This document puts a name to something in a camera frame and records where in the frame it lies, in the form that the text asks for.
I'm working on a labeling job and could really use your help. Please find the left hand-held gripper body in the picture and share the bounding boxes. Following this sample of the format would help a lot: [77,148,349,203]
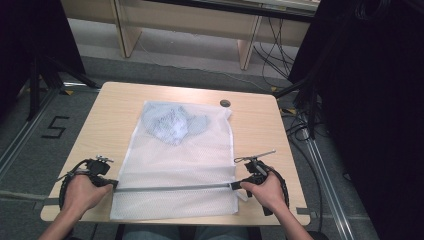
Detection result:
[84,154,115,188]

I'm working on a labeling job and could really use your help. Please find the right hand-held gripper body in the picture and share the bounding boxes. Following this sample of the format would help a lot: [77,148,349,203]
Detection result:
[233,149,277,188]

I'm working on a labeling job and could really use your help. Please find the white mesh laundry bag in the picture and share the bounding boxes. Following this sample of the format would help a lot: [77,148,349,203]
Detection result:
[109,100,240,222]

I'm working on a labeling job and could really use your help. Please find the person's right hand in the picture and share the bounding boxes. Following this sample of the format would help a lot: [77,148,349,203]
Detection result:
[239,170,290,216]

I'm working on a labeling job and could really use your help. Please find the person's left hand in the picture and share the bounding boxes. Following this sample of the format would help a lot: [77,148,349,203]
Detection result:
[62,173,114,220]

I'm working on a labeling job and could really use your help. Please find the person's blue jeans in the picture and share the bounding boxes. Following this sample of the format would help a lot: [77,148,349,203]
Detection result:
[122,224,250,240]

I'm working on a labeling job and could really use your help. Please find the light blue patterned garment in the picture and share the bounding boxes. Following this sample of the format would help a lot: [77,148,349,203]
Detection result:
[142,103,212,146]

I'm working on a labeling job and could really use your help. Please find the black metal stand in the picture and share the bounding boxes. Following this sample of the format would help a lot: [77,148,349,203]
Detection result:
[273,29,334,141]
[25,54,102,122]

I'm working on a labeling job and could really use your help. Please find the black curtain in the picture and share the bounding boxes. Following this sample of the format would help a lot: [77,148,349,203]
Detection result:
[287,0,424,240]
[0,0,87,114]

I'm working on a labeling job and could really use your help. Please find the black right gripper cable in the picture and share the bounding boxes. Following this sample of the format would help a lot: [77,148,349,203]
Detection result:
[262,166,291,217]

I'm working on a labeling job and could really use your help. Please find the bundle of black floor cables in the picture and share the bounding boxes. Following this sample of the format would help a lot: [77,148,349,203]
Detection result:
[280,104,326,233]

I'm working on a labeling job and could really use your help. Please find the aluminium floor rail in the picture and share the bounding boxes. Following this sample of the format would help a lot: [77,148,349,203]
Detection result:
[300,127,356,240]
[0,87,58,179]

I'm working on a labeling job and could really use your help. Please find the black cables under bench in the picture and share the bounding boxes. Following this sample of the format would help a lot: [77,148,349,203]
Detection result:
[252,16,298,88]

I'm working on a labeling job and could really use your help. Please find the wooden shelf frame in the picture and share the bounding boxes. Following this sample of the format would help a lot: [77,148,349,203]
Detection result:
[60,0,322,72]

